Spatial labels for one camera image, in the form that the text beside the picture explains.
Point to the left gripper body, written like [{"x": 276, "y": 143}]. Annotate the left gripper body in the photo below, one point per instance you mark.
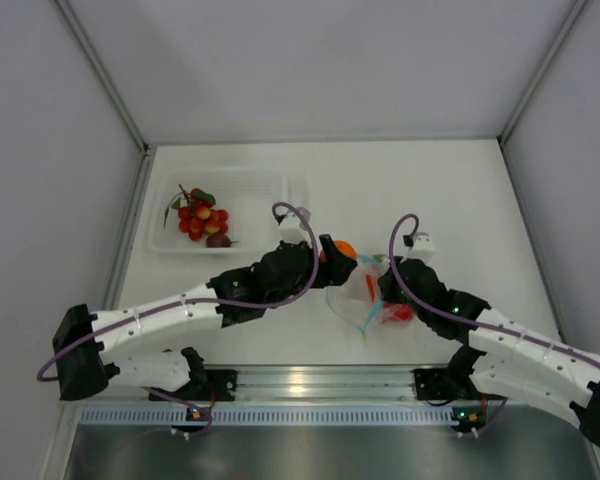
[{"x": 304, "y": 280}]

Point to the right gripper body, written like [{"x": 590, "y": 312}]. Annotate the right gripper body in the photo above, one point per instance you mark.
[{"x": 392, "y": 291}]

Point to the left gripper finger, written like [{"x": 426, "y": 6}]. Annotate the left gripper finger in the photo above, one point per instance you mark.
[
  {"x": 332, "y": 254},
  {"x": 336, "y": 274}
]

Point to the fake orange fruit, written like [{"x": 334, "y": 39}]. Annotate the fake orange fruit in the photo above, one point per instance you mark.
[{"x": 343, "y": 247}]

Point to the fake orange carrot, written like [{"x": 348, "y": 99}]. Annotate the fake orange carrot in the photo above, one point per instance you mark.
[{"x": 371, "y": 286}]

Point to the clear zip top bag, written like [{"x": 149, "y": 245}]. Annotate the clear zip top bag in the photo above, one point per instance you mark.
[{"x": 351, "y": 302}]

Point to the dark red fake plum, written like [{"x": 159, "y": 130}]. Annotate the dark red fake plum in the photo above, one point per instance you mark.
[{"x": 219, "y": 240}]

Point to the fake red cherry bunch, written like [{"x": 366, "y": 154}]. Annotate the fake red cherry bunch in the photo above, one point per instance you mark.
[{"x": 195, "y": 214}]

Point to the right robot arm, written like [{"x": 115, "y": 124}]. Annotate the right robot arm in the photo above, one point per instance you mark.
[{"x": 503, "y": 357}]

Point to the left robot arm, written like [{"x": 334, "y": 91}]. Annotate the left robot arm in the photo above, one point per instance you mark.
[{"x": 149, "y": 346}]

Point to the white plastic basket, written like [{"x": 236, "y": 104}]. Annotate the white plastic basket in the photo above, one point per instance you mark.
[{"x": 247, "y": 193}]

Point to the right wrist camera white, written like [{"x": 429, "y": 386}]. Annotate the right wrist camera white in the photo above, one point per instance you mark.
[{"x": 419, "y": 246}]

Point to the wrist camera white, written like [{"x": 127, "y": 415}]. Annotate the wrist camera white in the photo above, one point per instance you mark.
[
  {"x": 290, "y": 227},
  {"x": 419, "y": 246}
]

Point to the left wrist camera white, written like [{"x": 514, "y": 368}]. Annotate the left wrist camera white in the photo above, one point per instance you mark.
[{"x": 290, "y": 227}]

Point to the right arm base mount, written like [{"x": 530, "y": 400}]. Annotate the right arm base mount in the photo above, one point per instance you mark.
[{"x": 431, "y": 385}]

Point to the aluminium rail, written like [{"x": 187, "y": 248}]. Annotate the aluminium rail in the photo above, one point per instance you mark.
[{"x": 320, "y": 382}]

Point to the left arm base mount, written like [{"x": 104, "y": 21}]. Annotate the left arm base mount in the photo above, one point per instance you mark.
[{"x": 213, "y": 384}]

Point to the white slotted cable duct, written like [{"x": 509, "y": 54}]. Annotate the white slotted cable duct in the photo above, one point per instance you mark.
[{"x": 324, "y": 415}]

